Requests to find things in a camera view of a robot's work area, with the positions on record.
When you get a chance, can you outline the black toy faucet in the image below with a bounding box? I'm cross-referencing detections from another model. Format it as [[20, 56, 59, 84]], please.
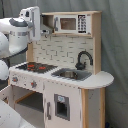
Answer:
[[75, 51, 93, 70]]

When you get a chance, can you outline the wooden toy kitchen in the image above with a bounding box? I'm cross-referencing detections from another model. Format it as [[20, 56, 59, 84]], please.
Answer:
[[0, 10, 115, 128]]

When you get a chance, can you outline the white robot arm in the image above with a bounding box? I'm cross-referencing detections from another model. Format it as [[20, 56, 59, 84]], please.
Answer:
[[0, 6, 40, 128]]

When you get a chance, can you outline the white microwave door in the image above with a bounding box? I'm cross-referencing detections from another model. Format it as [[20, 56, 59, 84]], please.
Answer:
[[54, 14, 91, 34]]

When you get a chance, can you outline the red stove knob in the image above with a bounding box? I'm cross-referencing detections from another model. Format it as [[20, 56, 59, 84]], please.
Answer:
[[12, 77, 18, 82], [31, 81, 37, 88]]

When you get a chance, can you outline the grey range hood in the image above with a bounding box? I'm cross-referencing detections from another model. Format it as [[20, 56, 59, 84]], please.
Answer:
[[41, 16, 53, 35]]

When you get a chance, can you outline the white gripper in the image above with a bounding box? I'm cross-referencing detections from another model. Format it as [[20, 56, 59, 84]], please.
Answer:
[[19, 6, 40, 41]]

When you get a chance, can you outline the black toy stovetop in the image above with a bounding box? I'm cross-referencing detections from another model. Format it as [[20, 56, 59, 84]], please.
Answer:
[[18, 62, 55, 74]]

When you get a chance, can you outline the white fridge cabinet door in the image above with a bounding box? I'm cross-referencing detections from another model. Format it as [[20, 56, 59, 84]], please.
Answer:
[[44, 82, 82, 128]]

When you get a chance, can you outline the white oven door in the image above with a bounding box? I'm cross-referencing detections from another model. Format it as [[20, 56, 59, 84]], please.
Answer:
[[0, 86, 14, 108]]

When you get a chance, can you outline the left red stove knob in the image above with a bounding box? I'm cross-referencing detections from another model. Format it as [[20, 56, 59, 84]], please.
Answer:
[[12, 77, 18, 82]]

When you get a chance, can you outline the grey toy sink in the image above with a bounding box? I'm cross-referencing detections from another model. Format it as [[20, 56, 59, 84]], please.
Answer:
[[52, 68, 92, 81]]

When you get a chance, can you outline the right red stove knob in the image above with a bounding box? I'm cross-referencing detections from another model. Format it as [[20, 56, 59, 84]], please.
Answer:
[[31, 81, 37, 88]]

